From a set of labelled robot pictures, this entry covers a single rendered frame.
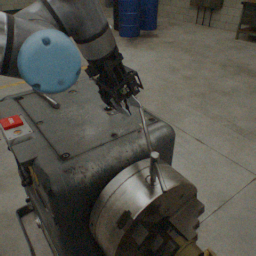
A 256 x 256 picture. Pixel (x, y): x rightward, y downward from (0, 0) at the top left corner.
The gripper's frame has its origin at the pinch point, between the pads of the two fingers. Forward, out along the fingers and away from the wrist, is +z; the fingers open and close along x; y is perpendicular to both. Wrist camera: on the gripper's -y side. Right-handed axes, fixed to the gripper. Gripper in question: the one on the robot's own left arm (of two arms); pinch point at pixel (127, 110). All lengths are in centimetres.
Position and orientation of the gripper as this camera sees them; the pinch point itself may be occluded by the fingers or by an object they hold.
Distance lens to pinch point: 66.6
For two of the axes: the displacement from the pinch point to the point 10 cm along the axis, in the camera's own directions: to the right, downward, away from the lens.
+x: 7.4, -6.4, 2.1
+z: 3.4, 6.2, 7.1
